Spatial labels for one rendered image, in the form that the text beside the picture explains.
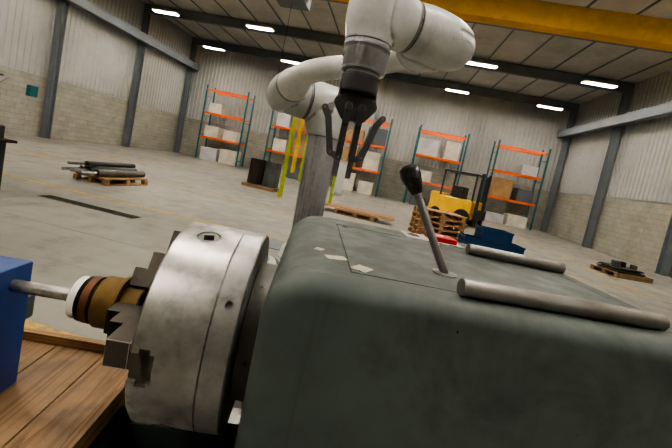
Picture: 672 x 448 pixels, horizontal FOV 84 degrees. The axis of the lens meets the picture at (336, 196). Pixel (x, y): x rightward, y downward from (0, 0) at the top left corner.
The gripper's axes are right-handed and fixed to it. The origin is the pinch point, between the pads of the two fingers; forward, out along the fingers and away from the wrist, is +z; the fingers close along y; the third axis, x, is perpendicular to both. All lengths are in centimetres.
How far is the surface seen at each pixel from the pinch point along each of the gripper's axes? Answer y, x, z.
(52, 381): 45, 6, 47
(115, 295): 31.7, 15.6, 24.5
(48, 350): 51, -2, 47
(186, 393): 15.5, 27.5, 30.2
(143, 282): 29.3, 11.9, 23.2
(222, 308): 13.4, 25.4, 19.2
